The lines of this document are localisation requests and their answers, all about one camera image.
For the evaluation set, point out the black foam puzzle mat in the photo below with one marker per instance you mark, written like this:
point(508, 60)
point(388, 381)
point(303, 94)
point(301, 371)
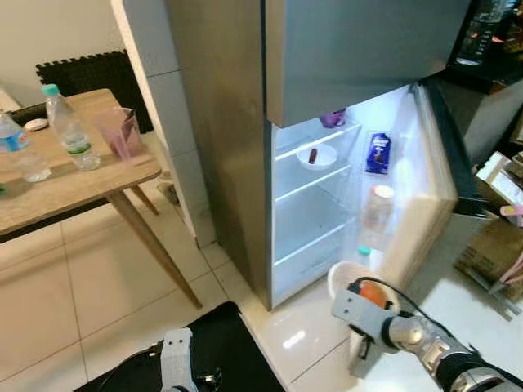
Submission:
point(90, 77)

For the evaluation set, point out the purple chocolate bar pack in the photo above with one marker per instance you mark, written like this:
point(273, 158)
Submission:
point(377, 155)

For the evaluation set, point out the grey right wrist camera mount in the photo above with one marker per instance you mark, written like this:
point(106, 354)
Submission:
point(355, 310)

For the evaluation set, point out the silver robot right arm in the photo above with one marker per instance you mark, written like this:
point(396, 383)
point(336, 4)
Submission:
point(417, 335)

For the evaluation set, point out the clear bottle with markings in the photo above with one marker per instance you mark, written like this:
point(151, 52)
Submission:
point(478, 37)

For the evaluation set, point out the small white dish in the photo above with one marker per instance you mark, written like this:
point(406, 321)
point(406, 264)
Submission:
point(36, 124)

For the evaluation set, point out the small teal-capped bottle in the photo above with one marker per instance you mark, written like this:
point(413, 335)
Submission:
point(364, 255)

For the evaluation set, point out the orange-red tomato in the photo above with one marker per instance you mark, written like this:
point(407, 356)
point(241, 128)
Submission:
point(374, 296)

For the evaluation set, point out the wooden table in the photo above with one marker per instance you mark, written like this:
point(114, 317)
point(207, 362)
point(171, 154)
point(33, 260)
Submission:
point(73, 184)

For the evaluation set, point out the black countertop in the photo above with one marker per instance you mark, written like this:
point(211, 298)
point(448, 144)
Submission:
point(490, 77)

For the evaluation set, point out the yellow snack bag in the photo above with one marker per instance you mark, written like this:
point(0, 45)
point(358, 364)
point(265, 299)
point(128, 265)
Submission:
point(515, 24)

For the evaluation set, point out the teal-capped clear water bottle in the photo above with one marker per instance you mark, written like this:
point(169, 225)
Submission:
point(73, 135)

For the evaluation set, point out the silver freezer door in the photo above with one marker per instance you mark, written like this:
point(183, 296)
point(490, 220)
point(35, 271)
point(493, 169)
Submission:
point(359, 57)

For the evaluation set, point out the silver two-door fridge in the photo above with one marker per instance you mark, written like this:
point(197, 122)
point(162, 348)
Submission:
point(221, 163)

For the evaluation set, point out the purple cup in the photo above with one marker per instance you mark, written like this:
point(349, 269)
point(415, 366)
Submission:
point(333, 119)

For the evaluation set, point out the small brown food piece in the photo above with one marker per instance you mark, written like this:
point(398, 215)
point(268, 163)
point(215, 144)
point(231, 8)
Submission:
point(312, 155)

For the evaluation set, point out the blue-labelled clear water bottle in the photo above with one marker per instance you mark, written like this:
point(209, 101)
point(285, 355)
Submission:
point(24, 155)

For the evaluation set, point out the white-capped pale drink bottle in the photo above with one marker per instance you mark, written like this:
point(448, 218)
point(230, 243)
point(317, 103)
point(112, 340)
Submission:
point(378, 214)

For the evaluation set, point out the fridge door with white liner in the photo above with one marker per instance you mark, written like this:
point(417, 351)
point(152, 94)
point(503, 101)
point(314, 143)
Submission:
point(425, 212)

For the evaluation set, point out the large open cardboard box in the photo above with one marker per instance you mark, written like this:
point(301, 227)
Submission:
point(490, 253)

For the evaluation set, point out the glass fridge shelf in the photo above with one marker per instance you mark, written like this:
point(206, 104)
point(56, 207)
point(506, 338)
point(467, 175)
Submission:
point(327, 135)
point(319, 242)
point(315, 183)

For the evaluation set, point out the pink translucent jug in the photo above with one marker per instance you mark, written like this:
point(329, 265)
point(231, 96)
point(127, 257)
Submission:
point(121, 135)

